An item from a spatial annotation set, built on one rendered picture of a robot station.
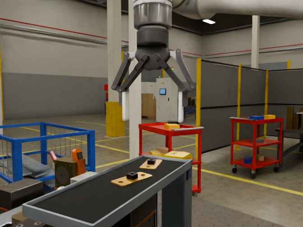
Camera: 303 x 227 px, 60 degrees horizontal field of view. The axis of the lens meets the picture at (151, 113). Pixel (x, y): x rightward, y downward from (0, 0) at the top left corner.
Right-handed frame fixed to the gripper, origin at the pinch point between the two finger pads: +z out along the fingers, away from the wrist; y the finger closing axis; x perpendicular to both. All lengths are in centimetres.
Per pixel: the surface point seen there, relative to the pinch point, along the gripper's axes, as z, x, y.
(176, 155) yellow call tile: 11.7, -11.2, -4.2
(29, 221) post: 17.7, 21.7, 17.4
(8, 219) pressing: 27.8, 5.5, 37.9
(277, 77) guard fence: -50, -727, -163
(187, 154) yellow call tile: 11.8, -12.9, -7.0
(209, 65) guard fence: -61, -483, 7
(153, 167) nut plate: 11.4, 3.4, -1.0
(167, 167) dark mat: 11.7, 1.5, -4.0
